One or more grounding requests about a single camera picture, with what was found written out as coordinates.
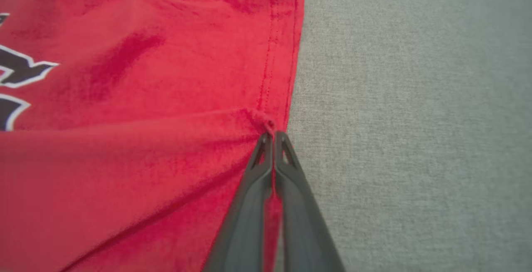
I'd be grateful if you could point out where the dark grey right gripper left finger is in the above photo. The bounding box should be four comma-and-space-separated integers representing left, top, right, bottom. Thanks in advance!
202, 133, 274, 272

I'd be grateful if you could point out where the grey fabric sofa seat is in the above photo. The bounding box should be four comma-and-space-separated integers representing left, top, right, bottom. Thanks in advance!
272, 0, 532, 272

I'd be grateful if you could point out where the red white-trimmed sports garment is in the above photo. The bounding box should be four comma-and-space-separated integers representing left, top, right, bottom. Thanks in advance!
0, 0, 306, 272

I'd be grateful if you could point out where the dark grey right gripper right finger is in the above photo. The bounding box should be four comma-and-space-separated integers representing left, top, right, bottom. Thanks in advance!
274, 131, 345, 272

